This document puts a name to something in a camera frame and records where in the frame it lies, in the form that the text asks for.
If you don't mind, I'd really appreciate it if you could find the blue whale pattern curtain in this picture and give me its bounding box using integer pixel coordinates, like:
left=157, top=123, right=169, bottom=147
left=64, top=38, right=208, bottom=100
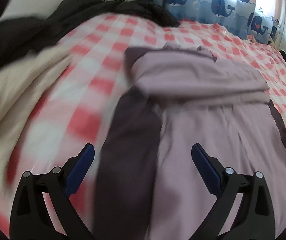
left=147, top=0, right=283, bottom=44

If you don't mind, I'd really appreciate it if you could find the lilac purple garment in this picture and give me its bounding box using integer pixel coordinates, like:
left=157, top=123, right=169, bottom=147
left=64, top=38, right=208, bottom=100
left=93, top=44, right=286, bottom=239

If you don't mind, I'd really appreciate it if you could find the red white checkered bedsheet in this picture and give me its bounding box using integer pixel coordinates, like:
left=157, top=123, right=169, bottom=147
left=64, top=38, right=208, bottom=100
left=0, top=14, right=286, bottom=235

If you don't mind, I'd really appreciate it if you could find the cream knitted garment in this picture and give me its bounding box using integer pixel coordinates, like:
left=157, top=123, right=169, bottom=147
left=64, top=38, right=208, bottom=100
left=0, top=46, right=72, bottom=188

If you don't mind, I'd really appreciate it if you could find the black garment pile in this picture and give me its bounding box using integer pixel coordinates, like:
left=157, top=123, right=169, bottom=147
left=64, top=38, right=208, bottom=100
left=0, top=0, right=180, bottom=68

